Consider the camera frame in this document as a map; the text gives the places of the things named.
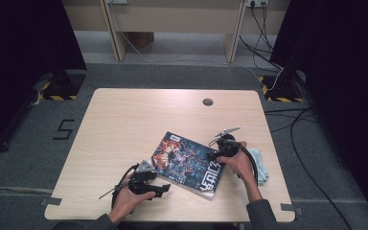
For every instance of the beige wooden desk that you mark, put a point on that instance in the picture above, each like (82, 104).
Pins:
(172, 16)

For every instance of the black curtain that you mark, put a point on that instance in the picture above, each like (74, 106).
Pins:
(19, 64)
(348, 80)

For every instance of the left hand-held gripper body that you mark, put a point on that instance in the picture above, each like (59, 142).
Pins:
(142, 183)

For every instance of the person's right hand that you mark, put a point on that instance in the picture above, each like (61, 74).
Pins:
(241, 167)

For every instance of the black stand base striped tape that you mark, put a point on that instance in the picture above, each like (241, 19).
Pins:
(282, 91)
(62, 86)

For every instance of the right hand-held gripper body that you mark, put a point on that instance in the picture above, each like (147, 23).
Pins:
(226, 147)

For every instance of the light blue cloth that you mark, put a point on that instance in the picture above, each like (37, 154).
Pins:
(262, 166)

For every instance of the grey tape piece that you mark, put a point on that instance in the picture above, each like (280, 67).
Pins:
(289, 207)
(52, 201)

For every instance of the white wall socket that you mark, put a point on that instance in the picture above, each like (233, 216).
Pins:
(257, 2)

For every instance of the person's left hand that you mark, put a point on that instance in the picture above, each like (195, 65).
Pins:
(126, 202)

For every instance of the brown cardboard box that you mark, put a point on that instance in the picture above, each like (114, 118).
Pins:
(142, 39)

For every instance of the dark blue illustrated magazine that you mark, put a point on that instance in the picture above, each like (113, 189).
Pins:
(185, 163)

